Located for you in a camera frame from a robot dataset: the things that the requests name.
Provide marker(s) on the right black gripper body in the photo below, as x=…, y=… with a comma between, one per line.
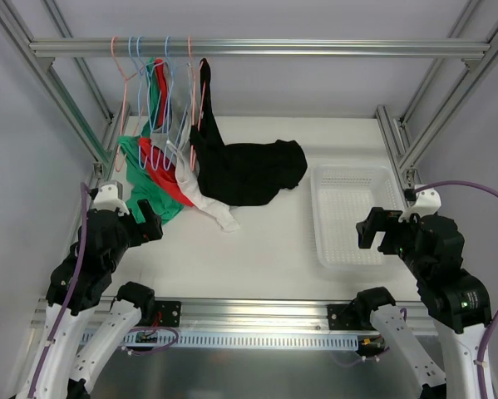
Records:
x=385, y=231

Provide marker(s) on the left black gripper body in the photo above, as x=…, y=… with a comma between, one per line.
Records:
x=140, y=229

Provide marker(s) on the red tank top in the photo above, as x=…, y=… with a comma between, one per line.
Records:
x=155, y=154

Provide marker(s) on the white tank top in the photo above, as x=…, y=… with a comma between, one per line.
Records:
x=188, y=183

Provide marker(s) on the black tank top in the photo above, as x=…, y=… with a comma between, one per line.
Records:
x=241, y=174

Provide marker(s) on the pink hanger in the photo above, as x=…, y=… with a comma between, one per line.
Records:
x=193, y=101
x=119, y=159

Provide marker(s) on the grey tank top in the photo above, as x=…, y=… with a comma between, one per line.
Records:
x=177, y=84

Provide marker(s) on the blue hanger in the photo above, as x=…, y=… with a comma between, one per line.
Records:
x=165, y=158
x=133, y=58
x=141, y=95

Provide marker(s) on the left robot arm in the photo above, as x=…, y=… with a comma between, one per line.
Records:
x=62, y=367

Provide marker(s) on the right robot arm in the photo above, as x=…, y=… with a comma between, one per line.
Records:
x=459, y=304

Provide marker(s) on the green tank top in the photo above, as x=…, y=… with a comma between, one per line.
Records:
x=143, y=187

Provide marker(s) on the white plastic basket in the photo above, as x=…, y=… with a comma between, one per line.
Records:
x=342, y=196

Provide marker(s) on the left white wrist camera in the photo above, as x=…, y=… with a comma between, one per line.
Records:
x=109, y=196

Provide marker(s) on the aluminium front rail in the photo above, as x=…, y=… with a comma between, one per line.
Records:
x=254, y=316

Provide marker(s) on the white slotted cable duct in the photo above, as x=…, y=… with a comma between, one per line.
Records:
x=243, y=340

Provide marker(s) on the aluminium hanging rail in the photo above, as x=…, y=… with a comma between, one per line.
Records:
x=207, y=47

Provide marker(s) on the aluminium frame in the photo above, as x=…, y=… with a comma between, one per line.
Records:
x=405, y=153

